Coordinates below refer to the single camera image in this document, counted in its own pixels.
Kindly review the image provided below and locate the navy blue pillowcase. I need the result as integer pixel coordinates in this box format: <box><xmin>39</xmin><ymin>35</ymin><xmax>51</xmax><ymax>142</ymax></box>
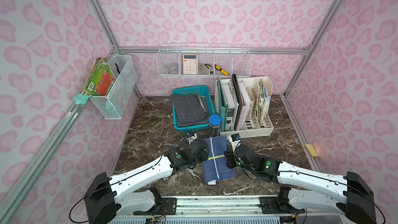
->
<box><xmin>202</xmin><ymin>136</ymin><xmax>235</xmax><ymax>185</ymax></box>

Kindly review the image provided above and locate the dark grey checked pillowcase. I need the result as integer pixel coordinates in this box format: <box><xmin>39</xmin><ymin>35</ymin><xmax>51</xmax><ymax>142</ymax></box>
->
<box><xmin>171</xmin><ymin>94</ymin><xmax>209</xmax><ymax>128</ymax></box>

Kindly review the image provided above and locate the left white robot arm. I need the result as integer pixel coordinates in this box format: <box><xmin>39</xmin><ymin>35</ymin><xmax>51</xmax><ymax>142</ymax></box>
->
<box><xmin>83</xmin><ymin>139</ymin><xmax>209</xmax><ymax>224</ymax></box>

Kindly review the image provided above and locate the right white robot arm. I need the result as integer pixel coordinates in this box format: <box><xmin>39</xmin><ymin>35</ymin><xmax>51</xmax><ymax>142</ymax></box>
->
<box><xmin>227</xmin><ymin>134</ymin><xmax>378</xmax><ymax>224</ymax></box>

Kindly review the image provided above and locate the teal plastic basket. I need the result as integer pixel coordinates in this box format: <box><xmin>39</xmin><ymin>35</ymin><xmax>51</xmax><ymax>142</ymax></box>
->
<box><xmin>171</xmin><ymin>85</ymin><xmax>215</xmax><ymax>133</ymax></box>

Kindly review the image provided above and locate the blue lid pencil jar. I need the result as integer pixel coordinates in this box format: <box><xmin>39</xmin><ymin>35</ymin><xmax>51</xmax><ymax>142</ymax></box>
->
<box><xmin>208</xmin><ymin>114</ymin><xmax>222</xmax><ymax>137</ymax></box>

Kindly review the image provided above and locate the pink white book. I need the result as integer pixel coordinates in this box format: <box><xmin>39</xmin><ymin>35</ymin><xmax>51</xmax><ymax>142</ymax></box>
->
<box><xmin>238</xmin><ymin>81</ymin><xmax>251</xmax><ymax>130</ymax></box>

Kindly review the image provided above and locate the green folder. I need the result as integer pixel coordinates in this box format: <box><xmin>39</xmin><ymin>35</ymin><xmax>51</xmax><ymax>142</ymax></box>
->
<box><xmin>216</xmin><ymin>76</ymin><xmax>226</xmax><ymax>132</ymax></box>

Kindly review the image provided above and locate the white desktop file organizer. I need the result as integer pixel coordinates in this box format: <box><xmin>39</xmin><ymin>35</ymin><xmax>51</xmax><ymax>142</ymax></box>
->
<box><xmin>214</xmin><ymin>75</ymin><xmax>274</xmax><ymax>138</ymax></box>

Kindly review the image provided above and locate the black folder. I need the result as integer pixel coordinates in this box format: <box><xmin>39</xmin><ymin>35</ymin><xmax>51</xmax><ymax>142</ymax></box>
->
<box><xmin>232</xmin><ymin>74</ymin><xmax>243</xmax><ymax>131</ymax></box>

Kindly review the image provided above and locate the yellow sponge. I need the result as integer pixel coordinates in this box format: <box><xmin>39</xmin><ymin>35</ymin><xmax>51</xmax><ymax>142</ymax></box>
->
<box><xmin>305</xmin><ymin>144</ymin><xmax>318</xmax><ymax>157</ymax></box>

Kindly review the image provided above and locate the grey stapler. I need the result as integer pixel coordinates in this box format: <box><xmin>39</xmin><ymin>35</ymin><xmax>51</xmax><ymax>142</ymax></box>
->
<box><xmin>199</xmin><ymin>63</ymin><xmax>214</xmax><ymax>75</ymax></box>

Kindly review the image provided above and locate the clear tape roll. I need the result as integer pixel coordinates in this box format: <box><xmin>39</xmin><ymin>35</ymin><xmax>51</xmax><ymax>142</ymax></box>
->
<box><xmin>167</xmin><ymin>66</ymin><xmax>179</xmax><ymax>75</ymax></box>

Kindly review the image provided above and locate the yellow utility knife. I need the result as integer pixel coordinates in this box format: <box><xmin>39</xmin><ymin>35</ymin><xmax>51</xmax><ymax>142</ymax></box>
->
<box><xmin>215</xmin><ymin>64</ymin><xmax>229</xmax><ymax>76</ymax></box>

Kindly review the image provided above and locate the white calculator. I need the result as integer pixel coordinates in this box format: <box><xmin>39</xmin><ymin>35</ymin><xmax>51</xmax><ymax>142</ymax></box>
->
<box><xmin>182</xmin><ymin>54</ymin><xmax>198</xmax><ymax>75</ymax></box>

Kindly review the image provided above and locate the green red book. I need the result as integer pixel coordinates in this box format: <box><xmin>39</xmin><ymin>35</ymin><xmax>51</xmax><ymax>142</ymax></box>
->
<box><xmin>84</xmin><ymin>58</ymin><xmax>117</xmax><ymax>96</ymax></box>

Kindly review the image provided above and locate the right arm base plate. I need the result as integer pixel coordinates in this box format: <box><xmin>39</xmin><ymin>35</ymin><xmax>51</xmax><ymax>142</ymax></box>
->
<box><xmin>259</xmin><ymin>197</ymin><xmax>306</xmax><ymax>214</ymax></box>

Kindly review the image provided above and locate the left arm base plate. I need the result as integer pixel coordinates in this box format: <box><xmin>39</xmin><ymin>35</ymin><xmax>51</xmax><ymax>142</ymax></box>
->
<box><xmin>133</xmin><ymin>198</ymin><xmax>177</xmax><ymax>215</ymax></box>

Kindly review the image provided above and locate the white wire wall shelf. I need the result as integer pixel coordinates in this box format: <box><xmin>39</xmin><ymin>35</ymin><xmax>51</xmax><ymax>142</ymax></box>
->
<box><xmin>157</xmin><ymin>43</ymin><xmax>251</xmax><ymax>78</ymax></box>

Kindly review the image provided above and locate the white mesh wall basket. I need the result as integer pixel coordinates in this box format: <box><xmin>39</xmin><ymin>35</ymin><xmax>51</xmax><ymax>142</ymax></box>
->
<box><xmin>90</xmin><ymin>55</ymin><xmax>137</xmax><ymax>120</ymax></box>

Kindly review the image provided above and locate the mint green wall hook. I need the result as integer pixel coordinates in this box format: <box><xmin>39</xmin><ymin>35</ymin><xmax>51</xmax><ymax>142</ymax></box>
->
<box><xmin>73</xmin><ymin>93</ymin><xmax>91</xmax><ymax>105</ymax></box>

